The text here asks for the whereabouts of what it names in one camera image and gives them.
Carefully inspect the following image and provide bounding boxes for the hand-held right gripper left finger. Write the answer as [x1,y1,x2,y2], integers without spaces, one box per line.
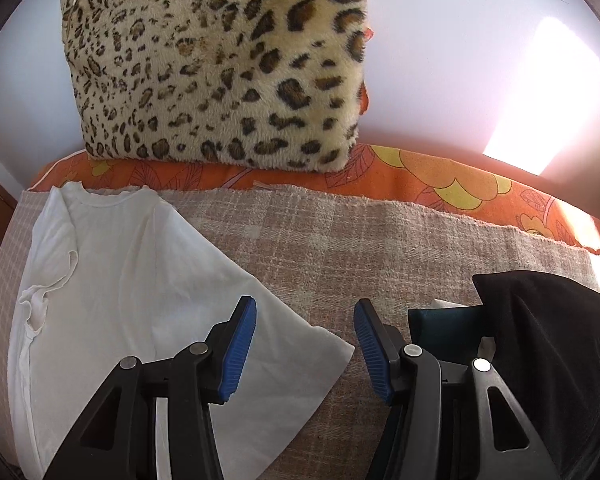
[44,296,258,480]

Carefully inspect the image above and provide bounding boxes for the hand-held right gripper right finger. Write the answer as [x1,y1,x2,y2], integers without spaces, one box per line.
[353,298,561,480]

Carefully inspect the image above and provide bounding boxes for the white t-shirt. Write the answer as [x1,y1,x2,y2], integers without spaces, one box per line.
[7,183,356,480]

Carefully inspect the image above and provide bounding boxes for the dark teal folded garment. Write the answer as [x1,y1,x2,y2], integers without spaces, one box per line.
[407,305,491,358]

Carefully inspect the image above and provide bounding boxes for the beige checked woven blanket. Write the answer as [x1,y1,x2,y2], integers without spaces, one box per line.
[0,185,600,480]

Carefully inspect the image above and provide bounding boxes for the orange floral bed sheet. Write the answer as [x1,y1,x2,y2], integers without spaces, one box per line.
[27,143,600,261]

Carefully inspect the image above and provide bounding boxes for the black garment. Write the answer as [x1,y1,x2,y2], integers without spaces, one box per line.
[472,270,600,480]

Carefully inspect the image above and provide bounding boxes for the leopard print pillow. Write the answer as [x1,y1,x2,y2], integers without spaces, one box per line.
[60,0,371,174]

